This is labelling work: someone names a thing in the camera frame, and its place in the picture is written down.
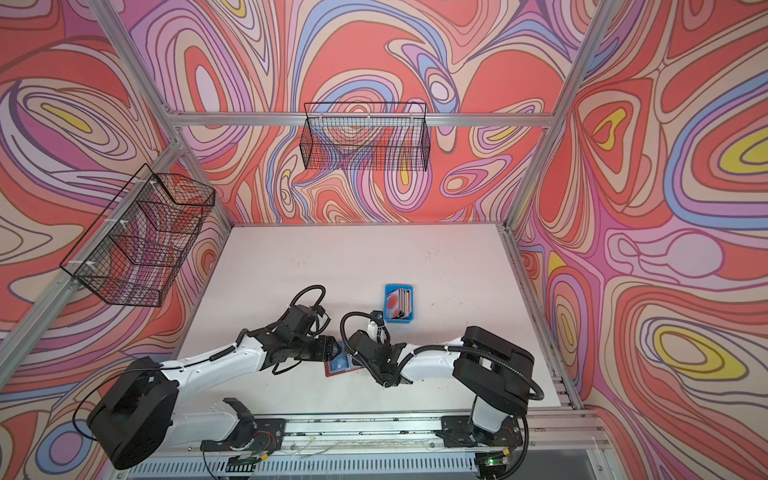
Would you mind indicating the black wire basket back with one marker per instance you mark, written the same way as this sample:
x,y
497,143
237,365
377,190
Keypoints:
x,y
367,136

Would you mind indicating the blue credit card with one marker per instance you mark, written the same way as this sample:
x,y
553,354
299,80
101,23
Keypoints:
x,y
338,365

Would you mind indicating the blue plastic card tray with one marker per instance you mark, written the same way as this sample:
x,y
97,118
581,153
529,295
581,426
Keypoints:
x,y
389,288

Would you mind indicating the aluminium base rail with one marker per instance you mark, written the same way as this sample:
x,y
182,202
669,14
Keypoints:
x,y
557,444

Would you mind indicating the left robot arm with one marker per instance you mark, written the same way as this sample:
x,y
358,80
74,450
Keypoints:
x,y
141,411

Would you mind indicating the red leather card holder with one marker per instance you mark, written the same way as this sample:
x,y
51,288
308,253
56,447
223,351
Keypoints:
x,y
340,348

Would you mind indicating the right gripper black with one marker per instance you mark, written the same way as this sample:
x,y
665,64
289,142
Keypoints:
x,y
357,363

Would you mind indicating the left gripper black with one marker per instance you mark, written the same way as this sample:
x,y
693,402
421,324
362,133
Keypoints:
x,y
327,351

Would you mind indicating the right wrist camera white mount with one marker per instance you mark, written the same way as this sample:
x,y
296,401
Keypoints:
x,y
376,326

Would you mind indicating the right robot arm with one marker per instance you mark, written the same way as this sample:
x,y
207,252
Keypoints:
x,y
497,372

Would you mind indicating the black wire basket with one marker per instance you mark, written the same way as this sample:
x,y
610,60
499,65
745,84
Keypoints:
x,y
132,255
367,136

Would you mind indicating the aluminium cage frame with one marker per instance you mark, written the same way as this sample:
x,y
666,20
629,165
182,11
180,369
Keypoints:
x,y
26,334

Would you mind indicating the black wire basket left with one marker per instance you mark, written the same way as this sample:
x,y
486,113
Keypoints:
x,y
132,255

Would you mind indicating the stack of credit cards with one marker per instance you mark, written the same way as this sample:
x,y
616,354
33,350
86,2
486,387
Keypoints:
x,y
399,303

